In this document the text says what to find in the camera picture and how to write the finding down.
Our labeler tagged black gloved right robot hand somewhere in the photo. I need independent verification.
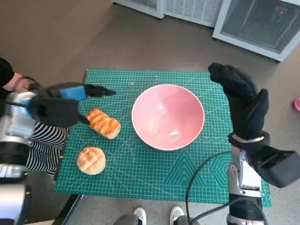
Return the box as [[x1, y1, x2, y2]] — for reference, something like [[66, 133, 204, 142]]
[[208, 62, 270, 142]]

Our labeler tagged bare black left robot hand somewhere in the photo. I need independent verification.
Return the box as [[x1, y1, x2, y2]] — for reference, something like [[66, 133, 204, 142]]
[[45, 83, 117, 126]]

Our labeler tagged long grilled toy bread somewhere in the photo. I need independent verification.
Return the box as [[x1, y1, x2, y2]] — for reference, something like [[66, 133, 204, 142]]
[[86, 108, 122, 140]]

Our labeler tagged round toy bread bun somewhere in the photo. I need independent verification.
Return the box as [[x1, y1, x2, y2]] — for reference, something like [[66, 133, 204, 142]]
[[76, 147, 106, 176]]

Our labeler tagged pink bowl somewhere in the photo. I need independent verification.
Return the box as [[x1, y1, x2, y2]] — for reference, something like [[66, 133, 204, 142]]
[[131, 84, 206, 151]]

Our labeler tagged person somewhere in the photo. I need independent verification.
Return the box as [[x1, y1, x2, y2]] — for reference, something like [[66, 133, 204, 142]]
[[0, 57, 70, 179]]

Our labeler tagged person's hand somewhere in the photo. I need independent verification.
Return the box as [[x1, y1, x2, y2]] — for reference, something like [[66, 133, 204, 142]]
[[2, 72, 27, 92]]

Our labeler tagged white cabinet with mesh door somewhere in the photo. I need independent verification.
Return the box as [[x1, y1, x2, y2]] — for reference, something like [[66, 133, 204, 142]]
[[212, 0, 300, 63]]

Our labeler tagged green cutting mat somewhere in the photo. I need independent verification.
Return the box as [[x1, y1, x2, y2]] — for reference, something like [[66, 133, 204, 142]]
[[54, 68, 272, 207]]

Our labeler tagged white cabinet with glass door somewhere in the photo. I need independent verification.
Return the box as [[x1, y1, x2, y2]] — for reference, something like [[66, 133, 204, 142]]
[[112, 0, 165, 20]]

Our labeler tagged white cabinet with vent slats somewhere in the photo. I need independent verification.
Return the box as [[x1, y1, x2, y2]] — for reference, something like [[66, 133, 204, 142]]
[[163, 0, 225, 30]]

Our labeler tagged white shoe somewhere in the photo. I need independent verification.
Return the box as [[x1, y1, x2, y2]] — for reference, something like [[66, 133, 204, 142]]
[[133, 207, 147, 225], [170, 206, 185, 225]]

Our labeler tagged dark grey leg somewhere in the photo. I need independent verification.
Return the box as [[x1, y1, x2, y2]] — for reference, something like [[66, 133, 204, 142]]
[[175, 215, 200, 225], [113, 214, 141, 225]]

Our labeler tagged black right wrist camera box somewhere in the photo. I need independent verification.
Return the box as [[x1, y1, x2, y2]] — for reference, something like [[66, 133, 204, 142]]
[[248, 144, 297, 188]]

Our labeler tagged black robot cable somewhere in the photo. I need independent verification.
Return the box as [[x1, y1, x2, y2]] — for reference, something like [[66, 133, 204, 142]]
[[194, 202, 266, 225], [186, 151, 235, 225]]

